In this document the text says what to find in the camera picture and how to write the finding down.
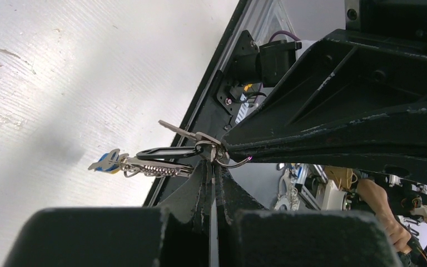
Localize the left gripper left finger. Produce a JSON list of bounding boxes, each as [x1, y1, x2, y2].
[[4, 160, 209, 266]]

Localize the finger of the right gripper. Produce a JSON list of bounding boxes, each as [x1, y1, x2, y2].
[[222, 102, 427, 181], [237, 29, 427, 127]]

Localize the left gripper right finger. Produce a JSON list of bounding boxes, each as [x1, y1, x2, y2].
[[213, 165, 401, 266]]

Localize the black fob key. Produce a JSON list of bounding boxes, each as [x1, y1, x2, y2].
[[136, 120, 224, 162]]

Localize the keyring with keys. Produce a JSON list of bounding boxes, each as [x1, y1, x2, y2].
[[88, 141, 252, 178]]

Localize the person's hand in background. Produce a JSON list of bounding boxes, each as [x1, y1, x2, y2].
[[375, 214, 411, 254]]

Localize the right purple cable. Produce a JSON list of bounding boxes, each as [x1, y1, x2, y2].
[[269, 30, 301, 43]]

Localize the right white cable duct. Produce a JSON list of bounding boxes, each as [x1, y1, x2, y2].
[[235, 102, 255, 124]]

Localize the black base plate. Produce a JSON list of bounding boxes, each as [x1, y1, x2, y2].
[[142, 0, 273, 207]]

